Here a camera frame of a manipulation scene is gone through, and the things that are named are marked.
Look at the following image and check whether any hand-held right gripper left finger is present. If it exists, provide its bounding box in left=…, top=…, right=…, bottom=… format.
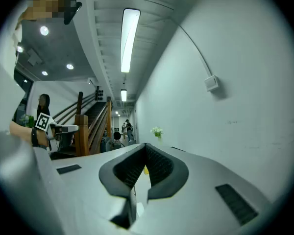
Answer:
left=98, top=142, right=147, bottom=230

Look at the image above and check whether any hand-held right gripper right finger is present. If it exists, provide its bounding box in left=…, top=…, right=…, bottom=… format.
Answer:
left=145, top=142, right=189, bottom=200

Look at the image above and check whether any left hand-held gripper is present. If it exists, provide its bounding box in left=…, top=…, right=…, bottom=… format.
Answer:
left=35, top=112, right=79, bottom=153

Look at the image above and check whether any person's left forearm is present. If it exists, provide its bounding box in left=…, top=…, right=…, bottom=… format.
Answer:
left=9, top=120, right=49, bottom=148

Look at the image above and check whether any pale blue flower bouquet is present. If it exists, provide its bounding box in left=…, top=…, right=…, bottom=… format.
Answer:
left=19, top=114, right=35, bottom=128

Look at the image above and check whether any black wristband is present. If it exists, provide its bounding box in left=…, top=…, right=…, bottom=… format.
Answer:
left=31, top=127, right=39, bottom=147

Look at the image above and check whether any white flower bouquet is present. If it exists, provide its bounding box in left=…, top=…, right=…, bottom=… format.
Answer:
left=150, top=126, right=164, bottom=139

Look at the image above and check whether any long ceiling light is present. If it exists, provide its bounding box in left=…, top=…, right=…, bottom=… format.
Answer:
left=120, top=8, right=141, bottom=73

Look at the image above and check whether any person's head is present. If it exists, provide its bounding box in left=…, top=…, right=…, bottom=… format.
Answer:
left=22, top=0, right=69, bottom=22

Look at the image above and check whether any black head-worn camera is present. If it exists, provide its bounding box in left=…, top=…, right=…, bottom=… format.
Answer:
left=63, top=0, right=83, bottom=25

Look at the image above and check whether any white wall conduit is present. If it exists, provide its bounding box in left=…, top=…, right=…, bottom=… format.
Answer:
left=171, top=17, right=213, bottom=77

